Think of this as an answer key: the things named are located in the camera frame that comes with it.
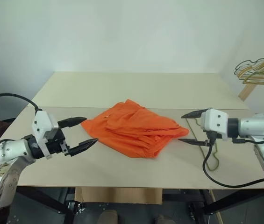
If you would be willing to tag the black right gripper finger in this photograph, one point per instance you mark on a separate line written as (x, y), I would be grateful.
(192, 141)
(193, 114)

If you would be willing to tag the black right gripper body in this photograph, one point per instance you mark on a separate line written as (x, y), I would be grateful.
(210, 136)

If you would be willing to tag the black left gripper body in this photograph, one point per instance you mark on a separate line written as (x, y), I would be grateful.
(58, 143)

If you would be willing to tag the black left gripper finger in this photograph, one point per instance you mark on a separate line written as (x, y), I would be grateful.
(85, 145)
(72, 121)

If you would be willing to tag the orange cloth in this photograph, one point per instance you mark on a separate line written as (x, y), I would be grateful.
(131, 126)

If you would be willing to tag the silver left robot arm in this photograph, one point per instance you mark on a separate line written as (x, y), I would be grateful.
(10, 149)

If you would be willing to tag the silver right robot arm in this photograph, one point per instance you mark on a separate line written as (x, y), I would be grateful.
(258, 127)

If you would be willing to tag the wooden clothes rack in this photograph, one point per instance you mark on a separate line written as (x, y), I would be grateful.
(246, 92)

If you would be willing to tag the thin wooden stick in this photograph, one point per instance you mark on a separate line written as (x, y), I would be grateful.
(216, 205)

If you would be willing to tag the brown rounded shoe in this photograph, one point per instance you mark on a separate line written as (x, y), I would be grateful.
(108, 217)

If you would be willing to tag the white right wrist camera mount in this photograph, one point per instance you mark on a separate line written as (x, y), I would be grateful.
(216, 122)

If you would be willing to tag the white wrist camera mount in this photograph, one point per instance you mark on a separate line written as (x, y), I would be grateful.
(43, 123)
(216, 122)

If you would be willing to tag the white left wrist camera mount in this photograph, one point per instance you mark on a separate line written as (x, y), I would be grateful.
(43, 123)

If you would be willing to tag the black metal table frame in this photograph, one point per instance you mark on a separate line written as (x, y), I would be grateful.
(40, 198)

